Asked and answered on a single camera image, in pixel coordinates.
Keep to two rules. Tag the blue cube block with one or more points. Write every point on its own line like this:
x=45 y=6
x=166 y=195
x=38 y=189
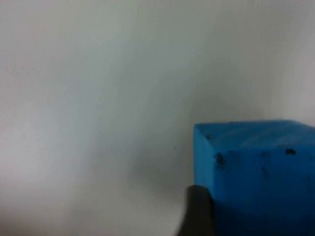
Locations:
x=258 y=177

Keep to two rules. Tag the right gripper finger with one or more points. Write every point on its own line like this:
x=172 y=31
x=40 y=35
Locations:
x=198 y=214

